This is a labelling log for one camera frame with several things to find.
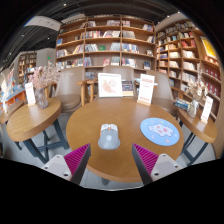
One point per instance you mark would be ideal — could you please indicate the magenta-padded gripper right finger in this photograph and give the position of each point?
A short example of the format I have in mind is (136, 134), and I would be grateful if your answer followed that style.
(146, 158)

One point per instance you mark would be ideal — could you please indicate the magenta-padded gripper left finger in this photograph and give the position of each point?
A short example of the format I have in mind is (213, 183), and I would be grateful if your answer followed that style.
(76, 158)

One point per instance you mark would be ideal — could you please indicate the grey computer mouse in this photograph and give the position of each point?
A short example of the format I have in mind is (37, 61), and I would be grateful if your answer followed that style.
(109, 138)

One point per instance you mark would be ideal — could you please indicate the round blue mouse pad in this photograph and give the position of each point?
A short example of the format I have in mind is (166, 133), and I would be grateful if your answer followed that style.
(160, 131)

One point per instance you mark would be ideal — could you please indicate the round wooden side table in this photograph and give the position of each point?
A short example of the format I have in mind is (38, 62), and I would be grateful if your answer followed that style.
(196, 126)
(31, 120)
(10, 111)

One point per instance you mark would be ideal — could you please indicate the stack of books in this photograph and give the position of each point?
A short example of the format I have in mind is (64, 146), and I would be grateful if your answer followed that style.
(181, 104)

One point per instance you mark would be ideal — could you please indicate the glass vase with dried flowers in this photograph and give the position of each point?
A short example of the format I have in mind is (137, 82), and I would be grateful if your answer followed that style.
(193, 108)
(41, 96)

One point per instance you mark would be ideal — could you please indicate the white sign with red print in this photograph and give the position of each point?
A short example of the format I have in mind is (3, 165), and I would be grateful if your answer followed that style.
(146, 89)

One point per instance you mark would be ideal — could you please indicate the beige upholstered wooden armchair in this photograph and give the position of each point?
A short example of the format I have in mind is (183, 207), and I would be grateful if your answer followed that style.
(116, 69)
(164, 86)
(68, 88)

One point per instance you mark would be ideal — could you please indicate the dark standing book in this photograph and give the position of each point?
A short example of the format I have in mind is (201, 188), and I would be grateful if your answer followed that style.
(127, 88)

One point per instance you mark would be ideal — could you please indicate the small white table sign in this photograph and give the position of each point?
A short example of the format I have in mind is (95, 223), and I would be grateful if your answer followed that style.
(206, 109)
(30, 94)

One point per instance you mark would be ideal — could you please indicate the white framed floral picture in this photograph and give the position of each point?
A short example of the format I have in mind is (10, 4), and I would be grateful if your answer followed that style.
(110, 85)

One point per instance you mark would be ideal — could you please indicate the small distant wooden bookshelf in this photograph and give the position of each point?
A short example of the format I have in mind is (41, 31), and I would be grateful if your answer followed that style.
(26, 65)

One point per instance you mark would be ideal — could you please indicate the tall wooden bookshelf with poster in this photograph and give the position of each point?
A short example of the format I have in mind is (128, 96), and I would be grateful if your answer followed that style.
(186, 56)

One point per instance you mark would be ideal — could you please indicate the wide wooden bookshelf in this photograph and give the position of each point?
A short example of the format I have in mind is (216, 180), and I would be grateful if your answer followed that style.
(103, 41)

